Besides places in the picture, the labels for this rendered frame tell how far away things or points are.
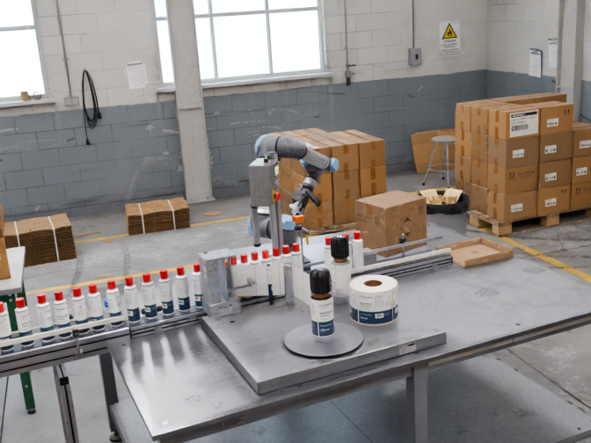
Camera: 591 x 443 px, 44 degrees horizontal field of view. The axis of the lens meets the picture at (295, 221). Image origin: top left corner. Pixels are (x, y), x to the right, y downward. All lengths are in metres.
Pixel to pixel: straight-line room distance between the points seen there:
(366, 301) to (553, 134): 4.35
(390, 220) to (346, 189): 3.07
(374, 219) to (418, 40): 5.85
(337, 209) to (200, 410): 4.49
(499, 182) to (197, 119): 3.59
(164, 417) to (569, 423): 1.94
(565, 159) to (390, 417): 4.10
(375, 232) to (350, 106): 5.43
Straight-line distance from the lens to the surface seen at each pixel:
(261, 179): 3.30
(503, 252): 3.94
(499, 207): 6.99
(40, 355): 3.22
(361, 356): 2.82
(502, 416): 3.75
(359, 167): 6.95
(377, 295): 3.00
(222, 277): 3.21
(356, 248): 3.57
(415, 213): 3.98
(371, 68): 9.31
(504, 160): 6.84
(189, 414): 2.63
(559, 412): 3.82
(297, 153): 3.82
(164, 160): 8.73
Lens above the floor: 2.14
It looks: 16 degrees down
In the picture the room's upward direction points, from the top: 4 degrees counter-clockwise
